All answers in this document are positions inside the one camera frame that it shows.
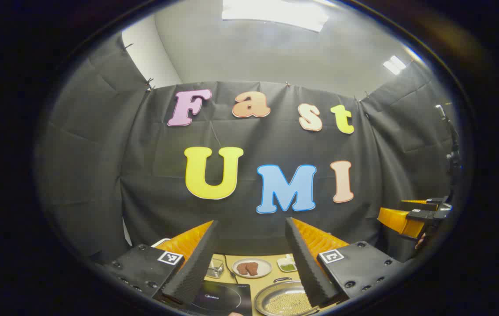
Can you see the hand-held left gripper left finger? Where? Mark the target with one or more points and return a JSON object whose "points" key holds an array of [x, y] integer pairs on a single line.
{"points": [[197, 263]]}

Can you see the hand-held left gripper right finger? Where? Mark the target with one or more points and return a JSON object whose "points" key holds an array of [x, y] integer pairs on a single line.
{"points": [[304, 267]]}

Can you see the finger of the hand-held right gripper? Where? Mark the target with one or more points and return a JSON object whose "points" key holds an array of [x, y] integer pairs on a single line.
{"points": [[399, 221], [425, 204]]}

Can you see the black induction cooktop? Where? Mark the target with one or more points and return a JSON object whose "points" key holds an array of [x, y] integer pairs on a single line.
{"points": [[223, 298]]}

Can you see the stainless steel pot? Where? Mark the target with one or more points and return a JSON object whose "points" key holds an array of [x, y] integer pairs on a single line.
{"points": [[267, 303]]}

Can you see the pile of green beans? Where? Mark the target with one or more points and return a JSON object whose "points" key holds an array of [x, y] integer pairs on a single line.
{"points": [[288, 267]]}

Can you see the white divided dish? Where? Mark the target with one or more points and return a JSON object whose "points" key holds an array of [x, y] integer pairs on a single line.
{"points": [[285, 261]]}

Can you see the pile of soybeans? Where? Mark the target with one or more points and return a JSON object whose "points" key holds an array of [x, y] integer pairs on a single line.
{"points": [[287, 303]]}

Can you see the round white plate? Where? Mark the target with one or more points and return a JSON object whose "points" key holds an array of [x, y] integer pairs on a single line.
{"points": [[262, 263]]}

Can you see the white toaster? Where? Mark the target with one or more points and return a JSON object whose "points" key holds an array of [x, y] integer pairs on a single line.
{"points": [[160, 242]]}

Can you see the red meat slice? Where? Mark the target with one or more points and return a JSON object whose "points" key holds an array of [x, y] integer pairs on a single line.
{"points": [[253, 268], [242, 268]]}

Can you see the small ceiling light panel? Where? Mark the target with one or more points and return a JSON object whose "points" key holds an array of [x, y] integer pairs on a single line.
{"points": [[394, 65]]}

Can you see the black backdrop cloth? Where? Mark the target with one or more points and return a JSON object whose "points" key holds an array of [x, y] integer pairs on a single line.
{"points": [[100, 166]]}

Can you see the large ceiling light panel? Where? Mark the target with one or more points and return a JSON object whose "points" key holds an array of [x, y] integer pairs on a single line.
{"points": [[276, 13]]}

